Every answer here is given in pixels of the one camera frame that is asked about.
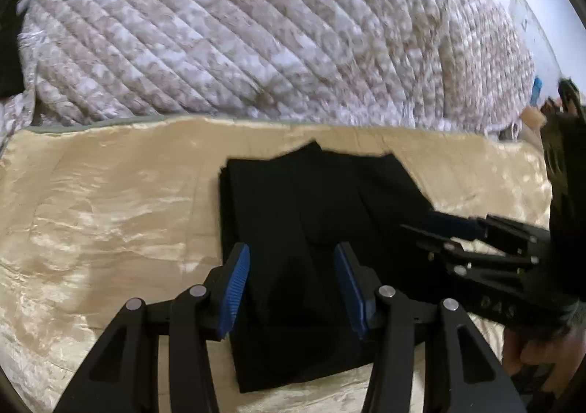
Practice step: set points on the floral quilted bedspread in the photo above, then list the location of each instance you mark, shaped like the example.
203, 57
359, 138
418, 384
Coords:
229, 28

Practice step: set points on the white wall board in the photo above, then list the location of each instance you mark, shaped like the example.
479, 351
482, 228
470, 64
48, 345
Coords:
533, 23

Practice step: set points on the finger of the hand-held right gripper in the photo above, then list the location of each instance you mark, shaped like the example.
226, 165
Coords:
453, 224
439, 246

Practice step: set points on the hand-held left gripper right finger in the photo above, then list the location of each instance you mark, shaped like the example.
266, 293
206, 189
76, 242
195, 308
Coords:
350, 291

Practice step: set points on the beige satin blanket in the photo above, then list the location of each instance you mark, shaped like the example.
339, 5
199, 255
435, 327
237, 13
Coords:
114, 211

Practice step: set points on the black pants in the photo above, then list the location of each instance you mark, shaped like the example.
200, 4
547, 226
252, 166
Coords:
293, 211

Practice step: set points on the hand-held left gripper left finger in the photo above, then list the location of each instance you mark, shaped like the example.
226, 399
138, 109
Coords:
236, 287

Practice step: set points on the small blue item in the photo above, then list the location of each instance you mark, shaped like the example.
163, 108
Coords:
536, 91

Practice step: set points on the person's right hand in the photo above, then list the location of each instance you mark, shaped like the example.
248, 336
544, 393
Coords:
540, 353

